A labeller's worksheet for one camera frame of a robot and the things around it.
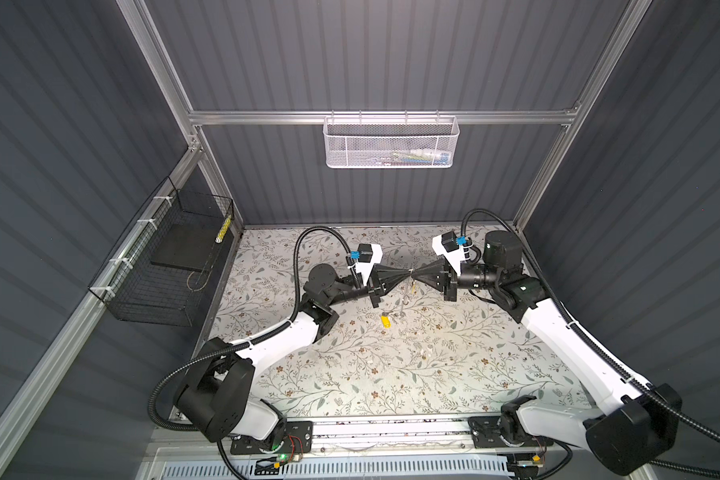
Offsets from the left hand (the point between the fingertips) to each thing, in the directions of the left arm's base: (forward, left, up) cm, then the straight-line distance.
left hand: (411, 274), depth 66 cm
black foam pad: (+16, +56, -5) cm, 58 cm away
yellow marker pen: (+22, +48, -5) cm, 53 cm away
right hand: (0, -2, -2) cm, 2 cm away
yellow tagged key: (+5, +3, -32) cm, 32 cm away
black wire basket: (+8, +60, -5) cm, 61 cm away
